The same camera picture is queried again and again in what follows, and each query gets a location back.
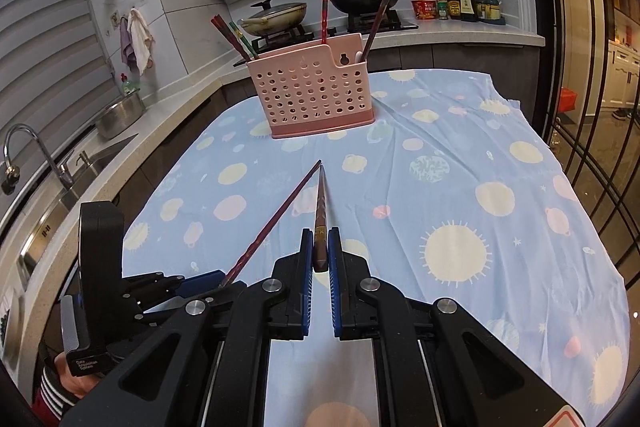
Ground white hanging towel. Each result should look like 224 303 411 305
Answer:
127 8 155 75

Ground blue printed tablecloth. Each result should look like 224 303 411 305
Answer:
120 68 632 427

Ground window blinds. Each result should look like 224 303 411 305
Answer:
0 0 113 188

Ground person's left forearm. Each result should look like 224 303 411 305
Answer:
32 364 78 423

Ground steel bowl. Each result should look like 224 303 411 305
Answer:
94 88 147 140

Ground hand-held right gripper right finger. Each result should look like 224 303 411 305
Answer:
327 227 586 427

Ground blue lidded seasoning jars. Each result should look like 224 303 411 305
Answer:
475 0 507 26

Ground purple hanging towel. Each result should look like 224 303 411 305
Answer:
120 18 138 72

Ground person's left hand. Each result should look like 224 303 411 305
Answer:
54 349 108 403

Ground red instant noodle cup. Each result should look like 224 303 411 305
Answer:
411 0 440 22

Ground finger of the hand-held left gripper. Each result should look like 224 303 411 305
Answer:
122 271 229 303
135 298 190 325

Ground chrome faucet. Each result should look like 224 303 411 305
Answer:
1 123 76 195

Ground black gas stove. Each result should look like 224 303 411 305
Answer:
250 9 420 50

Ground pink perforated utensil holder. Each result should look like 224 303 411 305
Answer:
246 33 377 138

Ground black framed glass door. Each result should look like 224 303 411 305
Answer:
520 0 640 288

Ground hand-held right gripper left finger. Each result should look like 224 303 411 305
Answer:
60 227 317 427

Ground cream pan with lid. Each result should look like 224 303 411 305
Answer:
240 0 308 35

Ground steel sink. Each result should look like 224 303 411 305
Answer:
17 134 138 268

